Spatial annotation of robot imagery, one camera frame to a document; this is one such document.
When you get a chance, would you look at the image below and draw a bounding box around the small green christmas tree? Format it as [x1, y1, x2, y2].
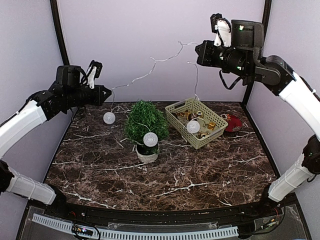
[124, 100, 169, 164]

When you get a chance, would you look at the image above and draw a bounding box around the clear string light wire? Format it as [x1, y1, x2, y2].
[109, 39, 201, 141]

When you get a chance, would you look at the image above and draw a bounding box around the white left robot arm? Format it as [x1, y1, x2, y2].
[0, 85, 112, 205]

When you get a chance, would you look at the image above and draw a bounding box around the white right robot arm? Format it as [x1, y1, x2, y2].
[195, 40, 320, 203]

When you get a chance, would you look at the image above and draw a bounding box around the pale green perforated basket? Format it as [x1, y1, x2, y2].
[165, 97, 228, 150]

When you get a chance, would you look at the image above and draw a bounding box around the gold gift box ornament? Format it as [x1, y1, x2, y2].
[207, 122, 216, 131]

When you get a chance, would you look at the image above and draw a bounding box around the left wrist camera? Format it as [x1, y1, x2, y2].
[54, 60, 103, 89]

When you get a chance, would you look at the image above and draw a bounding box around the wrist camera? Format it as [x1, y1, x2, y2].
[54, 60, 103, 89]
[210, 13, 265, 50]

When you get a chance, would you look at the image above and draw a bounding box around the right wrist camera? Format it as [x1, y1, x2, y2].
[210, 13, 265, 50]

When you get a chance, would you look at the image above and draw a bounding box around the left black frame post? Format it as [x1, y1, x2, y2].
[49, 0, 82, 108]

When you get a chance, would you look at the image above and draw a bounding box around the white slotted cable duct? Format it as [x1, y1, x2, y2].
[31, 213, 239, 240]

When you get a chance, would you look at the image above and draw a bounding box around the black front table rail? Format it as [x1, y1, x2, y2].
[46, 202, 262, 226]

